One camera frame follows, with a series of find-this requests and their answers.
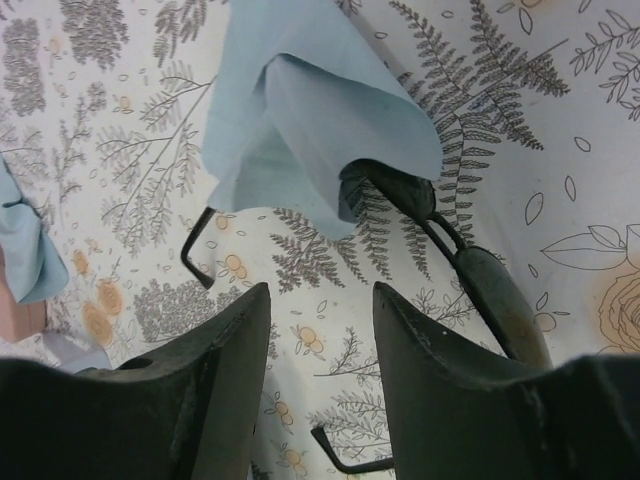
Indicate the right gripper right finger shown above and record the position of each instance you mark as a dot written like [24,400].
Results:
[581,419]

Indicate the black sunglasses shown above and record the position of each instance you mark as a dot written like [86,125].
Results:
[475,280]

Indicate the blue cloth by pink case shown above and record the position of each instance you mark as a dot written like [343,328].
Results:
[34,270]

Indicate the white sunglasses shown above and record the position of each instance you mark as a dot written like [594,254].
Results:
[73,357]

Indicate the pink glasses case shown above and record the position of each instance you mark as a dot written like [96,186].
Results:
[19,321]

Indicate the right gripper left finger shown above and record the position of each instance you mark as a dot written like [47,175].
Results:
[185,410]

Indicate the floral table mat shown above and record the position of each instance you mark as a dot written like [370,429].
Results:
[103,117]

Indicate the blue cleaning cloth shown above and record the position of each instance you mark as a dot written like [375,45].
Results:
[299,96]

